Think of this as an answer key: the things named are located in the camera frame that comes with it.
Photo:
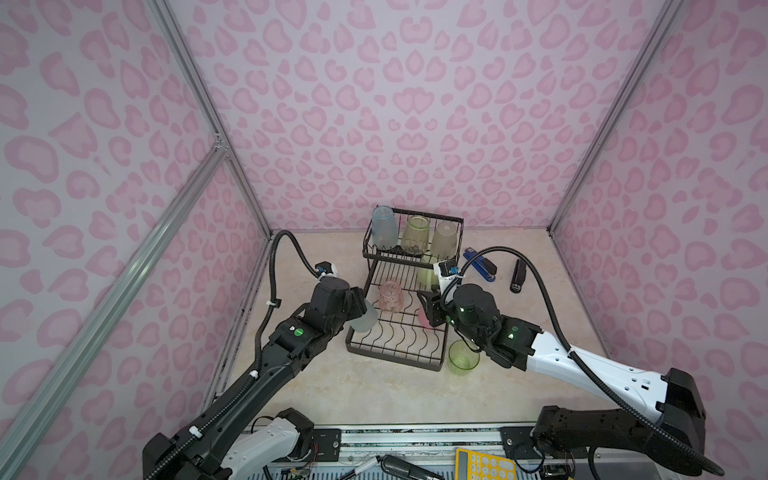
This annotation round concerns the light green transparent cup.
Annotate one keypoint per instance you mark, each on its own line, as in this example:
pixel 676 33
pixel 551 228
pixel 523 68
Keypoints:
pixel 415 240

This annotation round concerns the teal textured plastic cup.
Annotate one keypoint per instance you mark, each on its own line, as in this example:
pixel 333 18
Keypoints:
pixel 384 228

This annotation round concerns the blue stapler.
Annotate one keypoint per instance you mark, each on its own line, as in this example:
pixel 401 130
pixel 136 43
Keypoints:
pixel 485 268

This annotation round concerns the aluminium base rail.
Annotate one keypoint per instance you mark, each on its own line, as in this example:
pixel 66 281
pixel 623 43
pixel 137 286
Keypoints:
pixel 337 449

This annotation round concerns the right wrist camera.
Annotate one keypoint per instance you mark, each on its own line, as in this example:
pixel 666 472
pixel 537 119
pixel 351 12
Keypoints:
pixel 445 271

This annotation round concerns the solid pink plastic cup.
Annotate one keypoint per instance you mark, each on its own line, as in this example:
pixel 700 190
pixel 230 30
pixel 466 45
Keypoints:
pixel 422 319

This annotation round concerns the bright green transparent cup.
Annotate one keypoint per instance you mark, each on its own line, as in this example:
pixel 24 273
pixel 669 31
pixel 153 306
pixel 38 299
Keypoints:
pixel 462 359

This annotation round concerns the pink transparent cup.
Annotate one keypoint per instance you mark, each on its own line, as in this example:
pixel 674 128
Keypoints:
pixel 391 297

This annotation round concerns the black marker pen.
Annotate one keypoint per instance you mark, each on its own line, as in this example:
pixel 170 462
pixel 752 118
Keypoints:
pixel 393 466

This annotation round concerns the pale green frosted cup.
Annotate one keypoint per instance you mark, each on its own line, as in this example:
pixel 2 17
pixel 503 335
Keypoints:
pixel 445 240

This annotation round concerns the white mug green handle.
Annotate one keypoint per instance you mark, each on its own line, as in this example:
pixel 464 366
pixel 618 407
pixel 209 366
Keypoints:
pixel 426 275

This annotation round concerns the yellow calculator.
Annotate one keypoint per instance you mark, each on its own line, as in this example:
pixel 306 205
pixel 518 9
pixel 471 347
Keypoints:
pixel 472 465

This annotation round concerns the black wire dish rack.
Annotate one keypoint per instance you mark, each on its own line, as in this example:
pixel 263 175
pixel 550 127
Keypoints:
pixel 398 337

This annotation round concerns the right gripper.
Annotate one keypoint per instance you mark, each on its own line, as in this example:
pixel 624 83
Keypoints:
pixel 434 304

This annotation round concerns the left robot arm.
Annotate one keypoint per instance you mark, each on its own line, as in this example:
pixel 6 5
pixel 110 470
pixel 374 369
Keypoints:
pixel 212 445

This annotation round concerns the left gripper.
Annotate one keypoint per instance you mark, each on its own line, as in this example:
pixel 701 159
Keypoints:
pixel 356 301

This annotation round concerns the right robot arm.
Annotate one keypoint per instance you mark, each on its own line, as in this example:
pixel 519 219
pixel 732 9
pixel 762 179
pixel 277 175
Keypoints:
pixel 659 415

